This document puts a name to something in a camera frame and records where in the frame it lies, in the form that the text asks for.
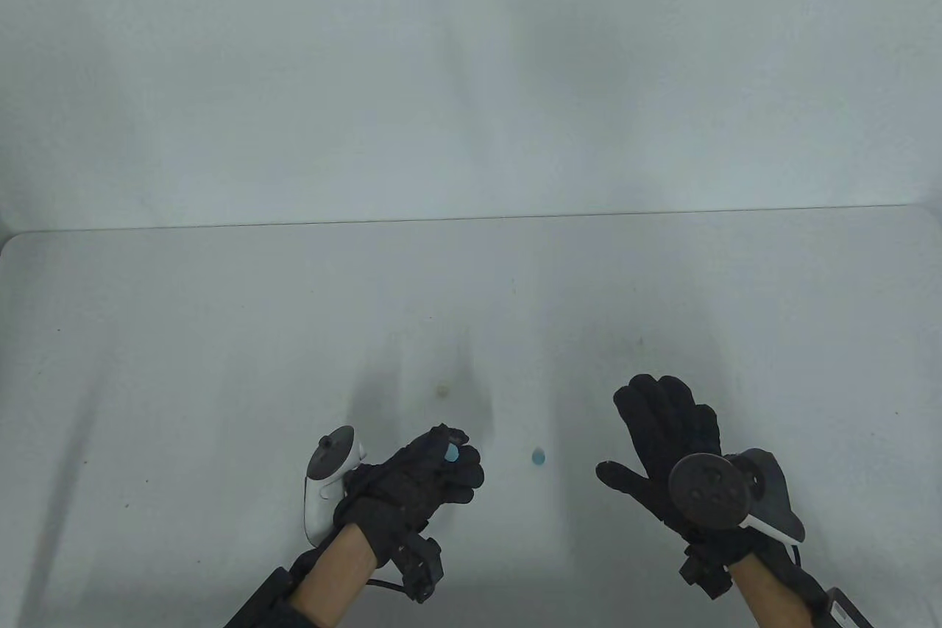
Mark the person's left hand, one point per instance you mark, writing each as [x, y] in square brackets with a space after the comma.
[397, 488]

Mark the person's right hand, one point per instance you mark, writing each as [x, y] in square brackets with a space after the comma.
[662, 422]

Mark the blue plasticine ball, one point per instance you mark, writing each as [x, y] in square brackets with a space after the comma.
[452, 453]
[539, 457]

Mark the person's right forearm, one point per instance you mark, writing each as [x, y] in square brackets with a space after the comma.
[769, 602]

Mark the person's left forearm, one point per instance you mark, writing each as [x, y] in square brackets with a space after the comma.
[335, 584]

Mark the white and grey left controller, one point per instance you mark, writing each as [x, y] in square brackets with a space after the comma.
[324, 495]

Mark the white and grey controller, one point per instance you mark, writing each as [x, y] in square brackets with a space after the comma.
[710, 492]
[324, 495]

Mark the black glove sensor module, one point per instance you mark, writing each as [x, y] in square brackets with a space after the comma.
[705, 573]
[421, 569]

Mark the white and grey right controller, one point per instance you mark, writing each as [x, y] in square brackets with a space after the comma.
[710, 492]

